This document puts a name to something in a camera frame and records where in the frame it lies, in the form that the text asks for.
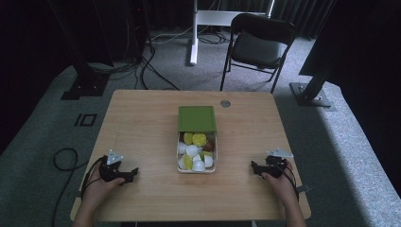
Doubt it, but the black folding chair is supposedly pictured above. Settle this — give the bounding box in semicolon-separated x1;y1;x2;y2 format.
219;12;297;95

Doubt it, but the person's left hand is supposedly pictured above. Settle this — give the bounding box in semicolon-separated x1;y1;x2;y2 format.
80;176;126;210

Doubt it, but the pile of coffee capsules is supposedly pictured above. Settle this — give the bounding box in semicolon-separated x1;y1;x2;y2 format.
178;131;216;172

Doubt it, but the black metal stand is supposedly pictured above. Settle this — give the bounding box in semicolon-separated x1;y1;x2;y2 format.
288;31;338;113
46;0;115;101

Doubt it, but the white desk frame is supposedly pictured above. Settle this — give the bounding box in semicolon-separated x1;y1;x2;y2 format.
188;0;276;66

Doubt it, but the green box lid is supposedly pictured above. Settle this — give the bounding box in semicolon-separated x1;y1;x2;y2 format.
177;105;218;133

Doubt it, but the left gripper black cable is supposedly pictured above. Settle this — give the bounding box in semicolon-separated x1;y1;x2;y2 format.
79;156;107;201

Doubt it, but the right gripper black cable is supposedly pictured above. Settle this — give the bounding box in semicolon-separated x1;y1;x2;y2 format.
277;159;301;202

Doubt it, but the black floor cable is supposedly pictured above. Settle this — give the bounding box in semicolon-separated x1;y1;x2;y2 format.
51;147;90;227

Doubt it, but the bundle of floor cables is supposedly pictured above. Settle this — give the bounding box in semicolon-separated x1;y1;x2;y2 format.
88;25;231;92

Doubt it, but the white box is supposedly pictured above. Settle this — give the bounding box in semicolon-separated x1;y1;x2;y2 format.
175;130;218;174

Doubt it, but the brown coffee capsule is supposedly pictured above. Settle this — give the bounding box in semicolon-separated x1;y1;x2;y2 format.
202;139;217;152

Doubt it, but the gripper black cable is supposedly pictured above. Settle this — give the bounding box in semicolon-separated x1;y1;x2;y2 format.
277;159;301;202
79;156;107;201

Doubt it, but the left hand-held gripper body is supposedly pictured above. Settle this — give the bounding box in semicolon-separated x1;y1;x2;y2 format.
98;148;131;183

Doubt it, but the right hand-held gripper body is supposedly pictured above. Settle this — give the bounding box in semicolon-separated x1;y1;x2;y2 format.
264;148;295;180

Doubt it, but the person's right hand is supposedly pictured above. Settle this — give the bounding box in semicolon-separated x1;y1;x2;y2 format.
260;171;299;210

